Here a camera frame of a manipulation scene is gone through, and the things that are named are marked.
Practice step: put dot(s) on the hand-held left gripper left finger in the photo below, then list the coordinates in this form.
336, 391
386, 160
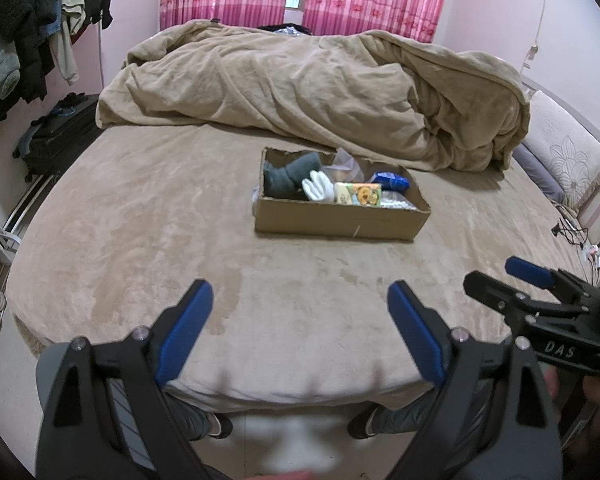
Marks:
187, 330

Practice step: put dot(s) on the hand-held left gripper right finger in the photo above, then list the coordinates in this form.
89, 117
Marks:
415, 332

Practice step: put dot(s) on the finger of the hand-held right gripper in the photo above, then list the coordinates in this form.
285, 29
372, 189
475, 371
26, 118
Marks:
487, 291
527, 270

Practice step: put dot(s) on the bag of cotton swabs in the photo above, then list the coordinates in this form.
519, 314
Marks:
397, 202

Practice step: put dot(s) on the cardboard box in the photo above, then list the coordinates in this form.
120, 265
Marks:
330, 220

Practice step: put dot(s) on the blue packet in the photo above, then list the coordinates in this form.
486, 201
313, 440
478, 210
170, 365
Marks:
390, 180

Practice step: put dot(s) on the green tissue packet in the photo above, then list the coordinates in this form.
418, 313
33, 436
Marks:
360, 194

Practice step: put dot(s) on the white socks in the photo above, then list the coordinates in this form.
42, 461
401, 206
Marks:
319, 187

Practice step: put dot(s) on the grey sock pair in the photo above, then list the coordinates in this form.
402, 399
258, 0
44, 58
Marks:
280, 182

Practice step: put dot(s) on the clear plastic bag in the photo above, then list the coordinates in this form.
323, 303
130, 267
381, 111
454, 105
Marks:
345, 165

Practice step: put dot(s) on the person's left hand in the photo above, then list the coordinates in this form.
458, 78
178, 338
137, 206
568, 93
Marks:
285, 475

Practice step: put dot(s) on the person's right leg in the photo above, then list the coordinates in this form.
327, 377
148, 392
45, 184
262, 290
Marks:
405, 412

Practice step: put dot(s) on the person's leg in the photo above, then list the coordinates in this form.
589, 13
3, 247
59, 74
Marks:
405, 412
187, 412

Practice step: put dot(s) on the person's left leg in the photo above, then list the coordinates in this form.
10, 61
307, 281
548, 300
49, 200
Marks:
187, 412

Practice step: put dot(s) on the grey pillow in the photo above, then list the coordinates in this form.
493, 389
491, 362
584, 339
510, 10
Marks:
540, 172

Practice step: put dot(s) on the person's left shoe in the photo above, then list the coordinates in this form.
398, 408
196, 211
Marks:
221, 426

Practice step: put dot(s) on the person's shoe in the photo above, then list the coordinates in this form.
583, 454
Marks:
360, 422
221, 426

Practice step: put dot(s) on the person's right shoe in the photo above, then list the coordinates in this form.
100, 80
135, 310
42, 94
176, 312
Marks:
360, 422

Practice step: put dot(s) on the white floral pillow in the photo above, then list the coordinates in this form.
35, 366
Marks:
570, 150

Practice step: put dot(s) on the black suitcase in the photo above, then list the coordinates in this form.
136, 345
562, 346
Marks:
60, 140

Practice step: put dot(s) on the beige blanket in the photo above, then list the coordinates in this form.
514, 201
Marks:
305, 90

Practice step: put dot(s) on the dark clothing behind blanket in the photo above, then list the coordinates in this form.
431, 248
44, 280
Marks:
290, 29

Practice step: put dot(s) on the beige hanging shirt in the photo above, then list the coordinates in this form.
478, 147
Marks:
70, 25

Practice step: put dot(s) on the black fleece coat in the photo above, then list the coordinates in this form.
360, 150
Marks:
25, 20

